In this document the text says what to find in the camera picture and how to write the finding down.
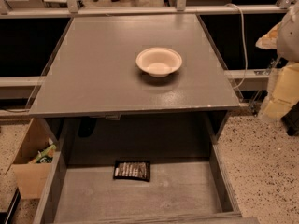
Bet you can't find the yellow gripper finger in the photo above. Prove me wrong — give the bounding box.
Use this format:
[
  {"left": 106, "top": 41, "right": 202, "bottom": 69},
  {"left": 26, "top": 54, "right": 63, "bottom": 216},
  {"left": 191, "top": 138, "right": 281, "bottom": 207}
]
[{"left": 261, "top": 62, "right": 299, "bottom": 119}]

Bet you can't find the black rxbar chocolate bar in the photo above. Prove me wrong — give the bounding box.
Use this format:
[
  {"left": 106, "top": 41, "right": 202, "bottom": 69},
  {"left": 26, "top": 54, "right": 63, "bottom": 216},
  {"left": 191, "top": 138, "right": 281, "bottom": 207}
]
[{"left": 113, "top": 161, "right": 150, "bottom": 182}]

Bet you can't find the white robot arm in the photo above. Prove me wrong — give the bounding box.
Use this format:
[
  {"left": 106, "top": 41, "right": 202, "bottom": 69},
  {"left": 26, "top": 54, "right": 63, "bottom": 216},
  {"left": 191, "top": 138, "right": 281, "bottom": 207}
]
[{"left": 255, "top": 2, "right": 299, "bottom": 120}]

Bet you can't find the open grey top drawer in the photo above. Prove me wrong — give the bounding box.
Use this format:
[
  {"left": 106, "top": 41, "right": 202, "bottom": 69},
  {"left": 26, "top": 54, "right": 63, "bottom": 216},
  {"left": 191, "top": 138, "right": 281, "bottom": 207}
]
[{"left": 34, "top": 145, "right": 260, "bottom": 224}]

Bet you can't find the grey cabinet with counter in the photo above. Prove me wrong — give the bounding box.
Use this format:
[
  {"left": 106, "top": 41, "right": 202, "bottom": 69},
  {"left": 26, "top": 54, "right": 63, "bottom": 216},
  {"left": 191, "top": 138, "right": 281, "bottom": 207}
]
[{"left": 30, "top": 14, "right": 239, "bottom": 159}]

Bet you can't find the white paper bowl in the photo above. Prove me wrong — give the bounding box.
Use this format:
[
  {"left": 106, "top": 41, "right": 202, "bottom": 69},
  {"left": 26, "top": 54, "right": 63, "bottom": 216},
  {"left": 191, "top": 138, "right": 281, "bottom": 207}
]
[{"left": 135, "top": 47, "right": 182, "bottom": 77}]

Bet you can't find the green snack package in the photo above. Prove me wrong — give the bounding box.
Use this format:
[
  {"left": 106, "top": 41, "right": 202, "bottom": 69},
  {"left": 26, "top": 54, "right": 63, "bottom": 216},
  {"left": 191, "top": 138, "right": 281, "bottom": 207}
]
[{"left": 29, "top": 144, "right": 56, "bottom": 164}]

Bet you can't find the cardboard box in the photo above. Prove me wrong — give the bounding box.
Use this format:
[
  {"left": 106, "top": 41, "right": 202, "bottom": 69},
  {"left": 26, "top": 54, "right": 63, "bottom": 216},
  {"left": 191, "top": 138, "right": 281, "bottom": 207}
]
[{"left": 11, "top": 119, "right": 57, "bottom": 199}]

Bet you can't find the metal bracket strut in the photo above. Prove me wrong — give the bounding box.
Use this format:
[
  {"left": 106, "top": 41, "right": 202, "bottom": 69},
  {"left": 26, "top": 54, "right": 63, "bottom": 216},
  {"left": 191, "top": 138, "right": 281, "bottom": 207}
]
[{"left": 249, "top": 56, "right": 281, "bottom": 117}]

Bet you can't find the white cable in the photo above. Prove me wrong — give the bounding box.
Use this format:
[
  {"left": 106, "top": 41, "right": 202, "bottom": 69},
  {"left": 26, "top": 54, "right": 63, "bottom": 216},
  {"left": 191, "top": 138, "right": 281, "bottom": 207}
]
[{"left": 225, "top": 3, "right": 249, "bottom": 90}]

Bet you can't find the metal railing frame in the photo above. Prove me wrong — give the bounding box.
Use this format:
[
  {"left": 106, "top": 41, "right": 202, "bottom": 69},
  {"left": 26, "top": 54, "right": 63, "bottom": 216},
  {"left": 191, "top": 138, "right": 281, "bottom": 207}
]
[{"left": 0, "top": 0, "right": 298, "bottom": 18}]

